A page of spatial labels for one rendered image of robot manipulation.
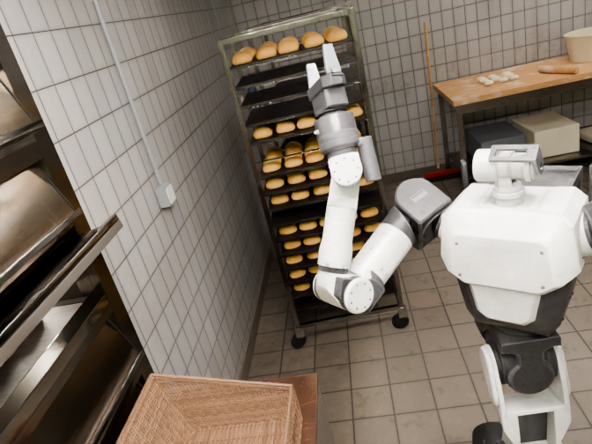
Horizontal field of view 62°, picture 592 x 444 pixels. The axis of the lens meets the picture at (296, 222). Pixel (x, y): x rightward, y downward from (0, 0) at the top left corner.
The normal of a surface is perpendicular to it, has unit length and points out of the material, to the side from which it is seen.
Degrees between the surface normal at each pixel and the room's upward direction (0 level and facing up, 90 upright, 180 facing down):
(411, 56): 90
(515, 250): 90
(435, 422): 0
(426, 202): 34
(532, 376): 90
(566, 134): 90
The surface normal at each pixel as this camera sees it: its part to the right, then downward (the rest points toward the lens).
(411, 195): -0.22, -0.50
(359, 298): 0.52, 0.10
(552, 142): -0.03, 0.41
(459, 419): -0.22, -0.89
